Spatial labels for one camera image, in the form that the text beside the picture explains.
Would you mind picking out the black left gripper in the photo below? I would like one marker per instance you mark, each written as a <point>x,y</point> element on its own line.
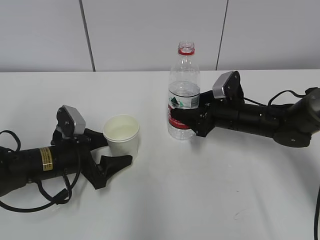
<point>74,155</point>

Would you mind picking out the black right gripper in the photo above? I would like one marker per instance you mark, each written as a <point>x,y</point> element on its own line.
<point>210,113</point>

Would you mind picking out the white paper cup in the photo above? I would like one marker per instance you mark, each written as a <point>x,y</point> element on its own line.
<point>122,135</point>

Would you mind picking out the clear water bottle red label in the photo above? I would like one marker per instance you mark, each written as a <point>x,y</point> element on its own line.
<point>183,88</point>

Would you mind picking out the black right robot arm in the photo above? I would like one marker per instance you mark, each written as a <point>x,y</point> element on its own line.
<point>291,125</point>

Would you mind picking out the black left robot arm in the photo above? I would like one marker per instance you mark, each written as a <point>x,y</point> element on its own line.
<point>18,168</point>

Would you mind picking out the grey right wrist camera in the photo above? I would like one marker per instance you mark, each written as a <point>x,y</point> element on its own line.
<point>228,86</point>

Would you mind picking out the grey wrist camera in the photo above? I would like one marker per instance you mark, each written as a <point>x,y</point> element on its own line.
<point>70,122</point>
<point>228,86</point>

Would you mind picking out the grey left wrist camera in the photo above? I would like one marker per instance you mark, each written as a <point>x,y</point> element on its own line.
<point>70,122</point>

